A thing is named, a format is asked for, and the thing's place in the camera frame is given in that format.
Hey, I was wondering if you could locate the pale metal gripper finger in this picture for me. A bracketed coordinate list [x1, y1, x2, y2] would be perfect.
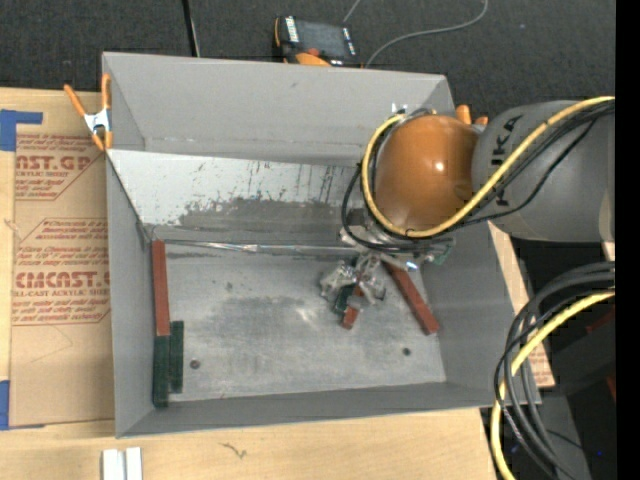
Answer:
[319, 261, 357, 300]
[355, 259, 387, 307]

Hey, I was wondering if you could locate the dark green flat block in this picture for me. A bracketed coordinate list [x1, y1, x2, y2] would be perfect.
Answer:
[333, 286, 355, 315]
[168, 320, 186, 395]
[152, 334, 172, 409]

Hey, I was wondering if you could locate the red-brown flat block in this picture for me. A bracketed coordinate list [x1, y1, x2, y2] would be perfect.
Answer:
[151, 239, 172, 338]
[383, 261, 442, 337]
[341, 297, 363, 331]

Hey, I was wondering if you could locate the grey metal bin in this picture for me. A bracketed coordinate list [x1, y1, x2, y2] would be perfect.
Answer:
[101, 51, 544, 440]

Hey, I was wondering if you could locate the brown cardboard board, red print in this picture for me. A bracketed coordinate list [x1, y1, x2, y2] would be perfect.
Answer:
[0, 86, 557, 430]

